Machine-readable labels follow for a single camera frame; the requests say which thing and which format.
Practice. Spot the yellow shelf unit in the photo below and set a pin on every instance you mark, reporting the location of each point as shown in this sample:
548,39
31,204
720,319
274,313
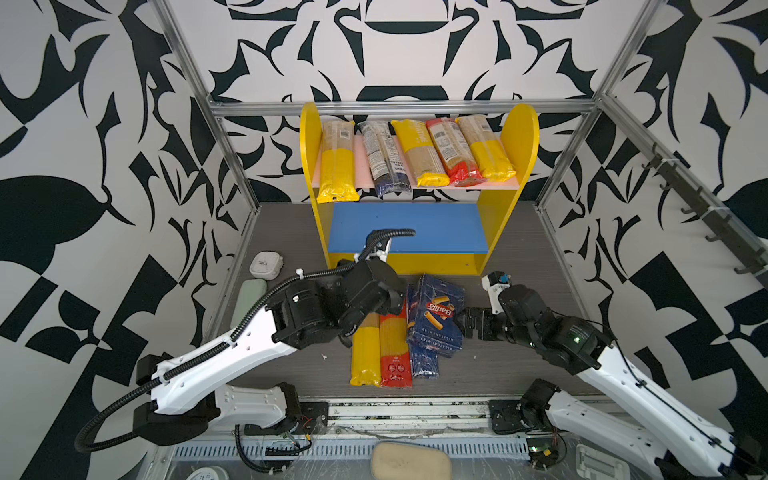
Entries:
450,238

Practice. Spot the yellow pasta bag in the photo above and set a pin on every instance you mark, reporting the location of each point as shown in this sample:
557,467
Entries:
365,363
337,169

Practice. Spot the green glasses case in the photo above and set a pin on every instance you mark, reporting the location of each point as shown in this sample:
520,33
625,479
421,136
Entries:
250,292

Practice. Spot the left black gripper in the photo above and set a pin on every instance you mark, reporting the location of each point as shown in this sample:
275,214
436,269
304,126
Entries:
393,300

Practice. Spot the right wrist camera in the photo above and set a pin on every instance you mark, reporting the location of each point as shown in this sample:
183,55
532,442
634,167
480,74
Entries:
494,283

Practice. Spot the clear navy spaghetti bag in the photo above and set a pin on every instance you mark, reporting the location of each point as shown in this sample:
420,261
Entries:
385,162

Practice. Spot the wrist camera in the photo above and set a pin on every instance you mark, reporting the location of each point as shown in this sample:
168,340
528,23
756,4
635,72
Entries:
494,283
380,251

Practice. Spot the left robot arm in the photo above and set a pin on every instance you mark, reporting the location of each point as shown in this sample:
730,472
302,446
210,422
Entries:
177,402

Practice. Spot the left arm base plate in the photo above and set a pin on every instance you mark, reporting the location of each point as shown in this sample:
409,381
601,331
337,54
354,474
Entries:
311,418

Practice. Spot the red end spaghetti bag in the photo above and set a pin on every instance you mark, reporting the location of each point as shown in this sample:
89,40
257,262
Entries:
454,152

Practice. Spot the blue Barilla pasta box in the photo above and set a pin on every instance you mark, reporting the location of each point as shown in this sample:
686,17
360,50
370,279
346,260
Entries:
433,306

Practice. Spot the black wall hook rail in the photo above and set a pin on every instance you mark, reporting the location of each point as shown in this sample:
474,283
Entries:
703,205

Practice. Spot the yellow end spaghetti bag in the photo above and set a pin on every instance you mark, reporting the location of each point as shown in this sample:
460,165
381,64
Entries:
489,154

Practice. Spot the blue Barilla spaghetti bag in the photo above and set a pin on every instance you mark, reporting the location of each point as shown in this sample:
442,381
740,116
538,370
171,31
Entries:
424,362

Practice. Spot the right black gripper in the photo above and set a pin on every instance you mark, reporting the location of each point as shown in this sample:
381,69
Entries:
470,321

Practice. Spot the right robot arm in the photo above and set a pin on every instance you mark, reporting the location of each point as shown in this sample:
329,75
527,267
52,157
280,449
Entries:
664,438

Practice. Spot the white round device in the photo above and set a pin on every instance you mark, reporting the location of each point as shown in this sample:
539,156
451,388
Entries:
266,265

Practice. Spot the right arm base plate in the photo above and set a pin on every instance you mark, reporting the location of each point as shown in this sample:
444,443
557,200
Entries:
506,417

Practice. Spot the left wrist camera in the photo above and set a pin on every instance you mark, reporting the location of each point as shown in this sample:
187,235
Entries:
380,251

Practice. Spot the yellow noodle bag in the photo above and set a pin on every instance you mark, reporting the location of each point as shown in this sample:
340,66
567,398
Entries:
423,159

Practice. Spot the white plastic clip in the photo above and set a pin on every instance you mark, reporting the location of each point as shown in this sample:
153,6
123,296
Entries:
593,464

